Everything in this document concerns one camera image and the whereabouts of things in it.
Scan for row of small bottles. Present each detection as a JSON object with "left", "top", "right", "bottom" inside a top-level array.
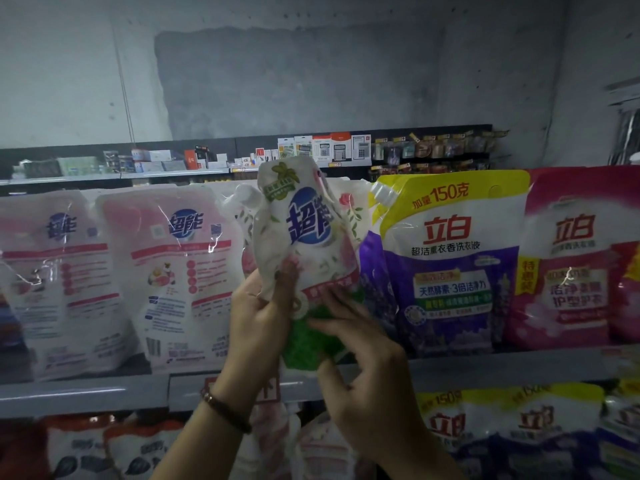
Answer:
[{"left": 371, "top": 129, "right": 508, "bottom": 177}]

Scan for red-framed price tag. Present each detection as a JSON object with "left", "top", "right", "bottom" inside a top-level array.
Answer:
[{"left": 200, "top": 373, "right": 283, "bottom": 405}]

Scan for person's left hand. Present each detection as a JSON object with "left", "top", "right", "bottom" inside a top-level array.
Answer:
[{"left": 212, "top": 257, "right": 301, "bottom": 407}]

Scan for person's right hand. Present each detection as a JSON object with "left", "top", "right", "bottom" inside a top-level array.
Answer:
[{"left": 308, "top": 285, "right": 427, "bottom": 467}]

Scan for magenta Liby pouch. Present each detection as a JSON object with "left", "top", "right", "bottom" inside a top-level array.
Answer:
[{"left": 504, "top": 165, "right": 640, "bottom": 352}]

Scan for dark aisle shelf unit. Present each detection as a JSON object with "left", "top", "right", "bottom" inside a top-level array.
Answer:
[{"left": 604, "top": 79, "right": 640, "bottom": 167}]

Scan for dark background shelf unit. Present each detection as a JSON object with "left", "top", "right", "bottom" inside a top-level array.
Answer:
[{"left": 0, "top": 123, "right": 508, "bottom": 192}]

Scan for small pink white Chaoneng pouches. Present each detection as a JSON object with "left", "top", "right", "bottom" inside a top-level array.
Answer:
[
  {"left": 289, "top": 411, "right": 378, "bottom": 480},
  {"left": 229, "top": 399, "right": 303, "bottom": 480}
]

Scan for dark beaded bracelet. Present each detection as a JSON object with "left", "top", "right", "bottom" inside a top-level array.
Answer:
[{"left": 199, "top": 385, "right": 255, "bottom": 436}]

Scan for row of small toiletry boxes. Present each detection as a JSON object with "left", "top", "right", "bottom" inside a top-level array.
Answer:
[{"left": 14, "top": 131, "right": 374, "bottom": 179}]

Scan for grey metal shelf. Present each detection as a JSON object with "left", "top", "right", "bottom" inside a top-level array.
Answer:
[{"left": 0, "top": 339, "right": 640, "bottom": 480}]

